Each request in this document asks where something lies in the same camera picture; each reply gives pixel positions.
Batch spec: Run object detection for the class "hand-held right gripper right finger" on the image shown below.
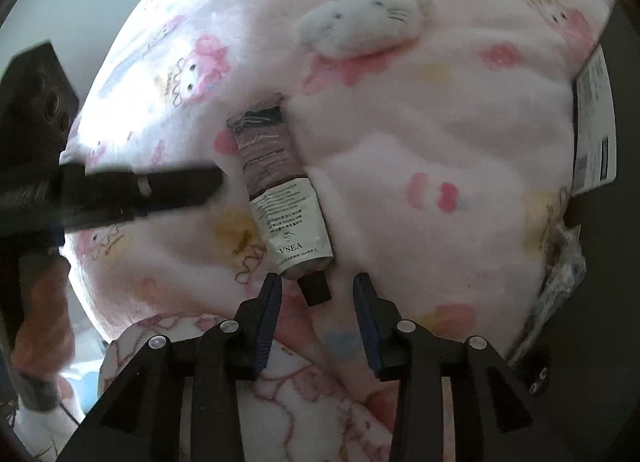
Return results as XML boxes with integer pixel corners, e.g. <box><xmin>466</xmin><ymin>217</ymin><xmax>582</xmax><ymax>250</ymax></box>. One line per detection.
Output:
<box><xmin>352</xmin><ymin>272</ymin><xmax>577</xmax><ymax>462</ymax></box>

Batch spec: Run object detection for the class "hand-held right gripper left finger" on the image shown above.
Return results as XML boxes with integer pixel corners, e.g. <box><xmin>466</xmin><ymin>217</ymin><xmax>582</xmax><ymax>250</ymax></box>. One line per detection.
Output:
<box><xmin>57</xmin><ymin>273</ymin><xmax>284</xmax><ymax>462</ymax></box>

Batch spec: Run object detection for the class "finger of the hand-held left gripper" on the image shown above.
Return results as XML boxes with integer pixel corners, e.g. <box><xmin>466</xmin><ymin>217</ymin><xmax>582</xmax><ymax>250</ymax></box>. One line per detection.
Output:
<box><xmin>132</xmin><ymin>164</ymin><xmax>225</xmax><ymax>217</ymax></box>

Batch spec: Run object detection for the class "hand cream tube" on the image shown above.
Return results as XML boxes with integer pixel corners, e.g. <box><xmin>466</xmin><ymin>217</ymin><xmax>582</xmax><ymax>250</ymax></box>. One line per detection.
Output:
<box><xmin>226</xmin><ymin>94</ymin><xmax>335</xmax><ymax>307</ymax></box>

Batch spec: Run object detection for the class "black container with white label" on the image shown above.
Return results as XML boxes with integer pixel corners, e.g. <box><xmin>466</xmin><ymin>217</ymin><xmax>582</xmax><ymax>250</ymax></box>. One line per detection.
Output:
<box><xmin>562</xmin><ymin>2</ymin><xmax>636</xmax><ymax>233</ymax></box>

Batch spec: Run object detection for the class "person's left forearm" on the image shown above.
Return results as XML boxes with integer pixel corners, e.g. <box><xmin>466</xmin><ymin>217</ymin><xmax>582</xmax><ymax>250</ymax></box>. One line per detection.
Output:
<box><xmin>11</xmin><ymin>254</ymin><xmax>76</xmax><ymax>393</ymax></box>

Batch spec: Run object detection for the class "crumpled clear plastic bag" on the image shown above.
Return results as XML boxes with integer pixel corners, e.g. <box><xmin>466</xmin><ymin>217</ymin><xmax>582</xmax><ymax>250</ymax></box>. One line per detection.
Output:
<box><xmin>537</xmin><ymin>219</ymin><xmax>587</xmax><ymax>343</ymax></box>

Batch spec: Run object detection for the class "pink cartoon printed blanket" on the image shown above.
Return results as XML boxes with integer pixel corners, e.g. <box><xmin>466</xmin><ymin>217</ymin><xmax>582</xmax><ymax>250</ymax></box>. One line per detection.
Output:
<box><xmin>60</xmin><ymin>0</ymin><xmax>618</xmax><ymax>393</ymax></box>

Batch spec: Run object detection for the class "white plush cat toy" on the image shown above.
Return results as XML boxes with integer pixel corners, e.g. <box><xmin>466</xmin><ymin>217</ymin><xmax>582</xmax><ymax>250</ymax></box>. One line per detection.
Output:
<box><xmin>292</xmin><ymin>0</ymin><xmax>436</xmax><ymax>60</ymax></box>

